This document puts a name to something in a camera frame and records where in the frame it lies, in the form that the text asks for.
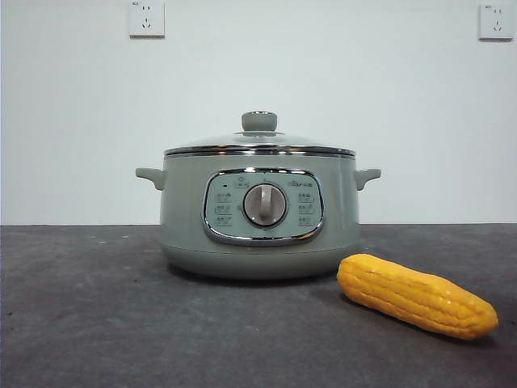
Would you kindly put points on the sage green electric pot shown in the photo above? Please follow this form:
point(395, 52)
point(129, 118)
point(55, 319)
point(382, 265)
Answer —
point(182, 226)

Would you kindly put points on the white wall socket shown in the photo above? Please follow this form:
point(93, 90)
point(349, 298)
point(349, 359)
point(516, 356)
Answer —
point(147, 20)
point(496, 22)

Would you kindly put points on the yellow corn cob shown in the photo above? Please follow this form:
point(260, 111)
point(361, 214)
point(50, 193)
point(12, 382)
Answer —
point(416, 297)

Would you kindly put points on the glass lid with green knob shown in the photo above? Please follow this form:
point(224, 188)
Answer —
point(259, 121)

